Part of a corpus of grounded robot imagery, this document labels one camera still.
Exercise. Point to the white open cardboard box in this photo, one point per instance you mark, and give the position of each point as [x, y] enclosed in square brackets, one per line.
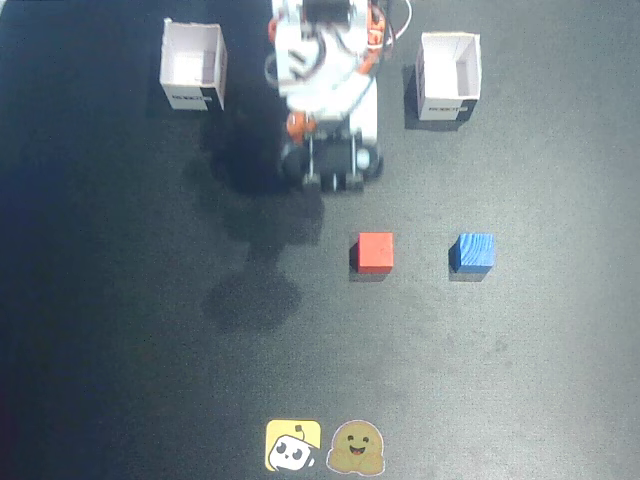
[447, 75]
[192, 60]

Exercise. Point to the blue wooden cube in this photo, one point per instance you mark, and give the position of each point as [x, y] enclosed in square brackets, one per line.
[474, 251]

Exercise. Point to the white and orange robot arm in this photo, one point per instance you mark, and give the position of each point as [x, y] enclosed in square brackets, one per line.
[295, 45]

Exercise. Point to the red wooden cube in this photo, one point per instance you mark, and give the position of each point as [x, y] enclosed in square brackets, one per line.
[376, 252]

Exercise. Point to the yellow robot face sticker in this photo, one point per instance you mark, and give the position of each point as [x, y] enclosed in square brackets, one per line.
[291, 446]

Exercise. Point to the brown hugging face sticker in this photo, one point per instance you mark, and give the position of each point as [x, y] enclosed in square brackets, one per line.
[356, 447]

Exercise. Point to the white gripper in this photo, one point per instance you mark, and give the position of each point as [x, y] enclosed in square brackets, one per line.
[334, 164]

